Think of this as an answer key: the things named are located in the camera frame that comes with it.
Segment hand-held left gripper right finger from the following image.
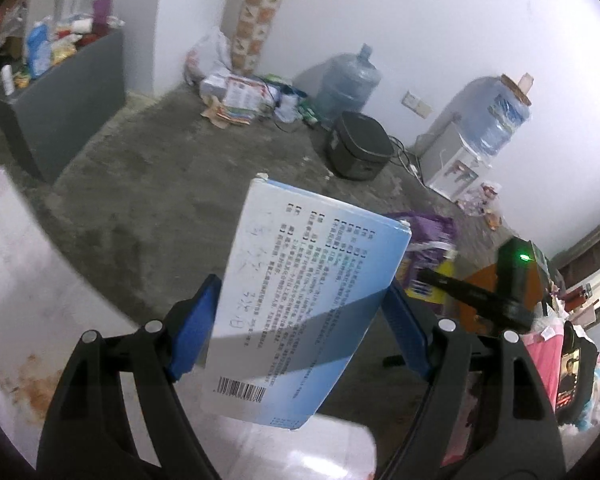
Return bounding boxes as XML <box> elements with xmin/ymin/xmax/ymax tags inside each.
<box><xmin>380</xmin><ymin>282</ymin><xmax>567</xmax><ymax>480</ymax></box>

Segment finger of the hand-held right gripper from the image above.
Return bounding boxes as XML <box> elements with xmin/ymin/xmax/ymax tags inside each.
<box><xmin>417</xmin><ymin>267</ymin><xmax>509</xmax><ymax>319</ymax></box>

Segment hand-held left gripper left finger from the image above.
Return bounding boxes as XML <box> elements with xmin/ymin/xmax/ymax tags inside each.
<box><xmin>36</xmin><ymin>274</ymin><xmax>222</xmax><ymax>480</ymax></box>

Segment white and blue paper box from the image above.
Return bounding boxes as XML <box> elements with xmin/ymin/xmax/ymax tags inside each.
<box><xmin>200</xmin><ymin>174</ymin><xmax>412</xmax><ymax>431</ymax></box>

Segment purple plastic package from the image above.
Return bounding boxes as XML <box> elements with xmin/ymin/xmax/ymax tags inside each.
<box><xmin>394</xmin><ymin>211</ymin><xmax>458</xmax><ymax>307</ymax></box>

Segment snack wrappers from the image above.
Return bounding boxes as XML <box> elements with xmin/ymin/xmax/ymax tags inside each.
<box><xmin>457</xmin><ymin>179</ymin><xmax>504</xmax><ymax>230</ymax></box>

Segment pink cloth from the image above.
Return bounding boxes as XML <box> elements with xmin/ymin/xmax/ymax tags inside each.
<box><xmin>524</xmin><ymin>317</ymin><xmax>567</xmax><ymax>413</ymax></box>

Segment black printed cloth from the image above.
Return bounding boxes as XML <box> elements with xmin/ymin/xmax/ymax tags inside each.
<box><xmin>554</xmin><ymin>319</ymin><xmax>600</xmax><ymax>423</ymax></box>

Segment white water dispenser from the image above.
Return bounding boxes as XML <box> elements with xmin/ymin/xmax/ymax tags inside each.
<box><xmin>419</xmin><ymin>122</ymin><xmax>482</xmax><ymax>204</ymax></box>

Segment blue water jug with label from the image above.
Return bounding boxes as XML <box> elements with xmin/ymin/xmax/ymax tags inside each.
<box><xmin>459</xmin><ymin>75</ymin><xmax>534</xmax><ymax>157</ymax></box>

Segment black rice cooker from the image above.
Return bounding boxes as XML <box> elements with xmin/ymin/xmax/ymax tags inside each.
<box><xmin>326</xmin><ymin>111</ymin><xmax>396</xmax><ymax>181</ymax></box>

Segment cardboard piece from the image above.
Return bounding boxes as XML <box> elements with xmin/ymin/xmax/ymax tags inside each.
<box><xmin>499</xmin><ymin>72</ymin><xmax>536</xmax><ymax>107</ymax></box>

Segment pile of papers and boxes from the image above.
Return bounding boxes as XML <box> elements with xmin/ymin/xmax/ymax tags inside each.
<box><xmin>199</xmin><ymin>72</ymin><xmax>312</xmax><ymax>130</ymax></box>

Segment grey cabinet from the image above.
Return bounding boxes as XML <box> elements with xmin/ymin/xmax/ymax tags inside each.
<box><xmin>0</xmin><ymin>27</ymin><xmax>127</xmax><ymax>184</ymax></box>

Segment white plastic bag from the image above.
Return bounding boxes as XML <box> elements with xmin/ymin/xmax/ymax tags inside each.
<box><xmin>184</xmin><ymin>26</ymin><xmax>234</xmax><ymax>87</ymax></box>

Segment blue plastic bag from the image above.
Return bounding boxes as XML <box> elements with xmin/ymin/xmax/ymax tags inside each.
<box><xmin>25</xmin><ymin>21</ymin><xmax>52</xmax><ymax>80</ymax></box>

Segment tiled column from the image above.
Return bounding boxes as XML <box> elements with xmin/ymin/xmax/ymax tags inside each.
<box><xmin>229</xmin><ymin>0</ymin><xmax>299</xmax><ymax>75</ymax></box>

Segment purple cup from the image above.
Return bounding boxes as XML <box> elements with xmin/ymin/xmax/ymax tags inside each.
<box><xmin>91</xmin><ymin>0</ymin><xmax>114</xmax><ymax>37</ymax></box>

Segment power cable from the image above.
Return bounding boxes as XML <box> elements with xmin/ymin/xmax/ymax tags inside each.
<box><xmin>387</xmin><ymin>135</ymin><xmax>425</xmax><ymax>177</ymax></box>

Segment wall socket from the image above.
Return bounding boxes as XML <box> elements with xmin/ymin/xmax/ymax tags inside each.
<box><xmin>401</xmin><ymin>90</ymin><xmax>434</xmax><ymax>119</ymax></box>

